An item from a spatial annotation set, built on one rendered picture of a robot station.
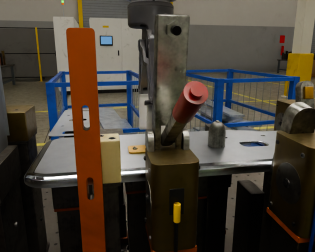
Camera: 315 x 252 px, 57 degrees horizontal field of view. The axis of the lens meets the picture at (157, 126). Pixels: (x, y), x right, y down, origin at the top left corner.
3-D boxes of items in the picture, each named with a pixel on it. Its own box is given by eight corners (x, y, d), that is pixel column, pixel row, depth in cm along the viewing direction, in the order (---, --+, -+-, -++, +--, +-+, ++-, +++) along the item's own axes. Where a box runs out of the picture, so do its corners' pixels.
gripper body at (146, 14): (179, -2, 44) (178, 61, 46) (167, 7, 52) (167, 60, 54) (129, -3, 42) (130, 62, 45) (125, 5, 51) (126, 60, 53)
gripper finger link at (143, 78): (138, 43, 49) (138, 38, 50) (136, 95, 56) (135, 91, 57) (161, 43, 49) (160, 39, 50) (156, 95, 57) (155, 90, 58)
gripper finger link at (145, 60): (162, 43, 49) (163, 38, 47) (168, 105, 46) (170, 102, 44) (139, 42, 48) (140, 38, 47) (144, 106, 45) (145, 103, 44)
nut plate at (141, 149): (171, 144, 56) (171, 138, 56) (175, 151, 52) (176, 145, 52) (127, 147, 55) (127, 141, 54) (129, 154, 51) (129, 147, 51)
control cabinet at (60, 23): (66, 85, 1014) (61, 9, 952) (82, 84, 1024) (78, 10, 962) (58, 95, 786) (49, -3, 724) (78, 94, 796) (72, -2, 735)
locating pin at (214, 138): (220, 150, 58) (222, 117, 56) (227, 155, 55) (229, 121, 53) (205, 151, 57) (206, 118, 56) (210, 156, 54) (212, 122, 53)
